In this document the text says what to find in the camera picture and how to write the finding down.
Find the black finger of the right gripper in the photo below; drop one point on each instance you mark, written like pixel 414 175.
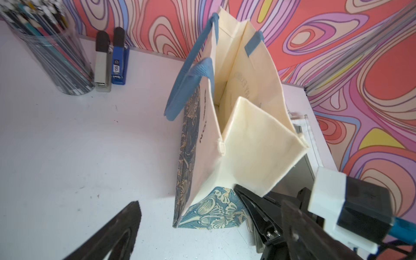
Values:
pixel 265 213

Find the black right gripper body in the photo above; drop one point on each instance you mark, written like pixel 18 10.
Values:
pixel 276 247

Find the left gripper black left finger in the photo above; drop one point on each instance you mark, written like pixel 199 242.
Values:
pixel 115 240

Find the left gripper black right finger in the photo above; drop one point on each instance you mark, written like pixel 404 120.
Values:
pixel 308 241

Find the cream bag with blue handles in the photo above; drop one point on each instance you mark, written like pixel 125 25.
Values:
pixel 236 127

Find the green canvas bag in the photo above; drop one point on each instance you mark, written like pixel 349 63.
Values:
pixel 300 176

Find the cream bag with yellow handles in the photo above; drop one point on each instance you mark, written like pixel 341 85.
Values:
pixel 302 125

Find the blue box behind bag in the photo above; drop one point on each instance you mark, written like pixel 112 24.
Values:
pixel 120 57

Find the grey stapler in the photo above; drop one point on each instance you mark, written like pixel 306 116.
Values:
pixel 102 76

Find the clear cup of pencils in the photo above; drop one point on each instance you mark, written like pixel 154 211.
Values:
pixel 45 30

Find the aluminium frame rail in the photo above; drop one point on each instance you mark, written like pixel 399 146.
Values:
pixel 397 23

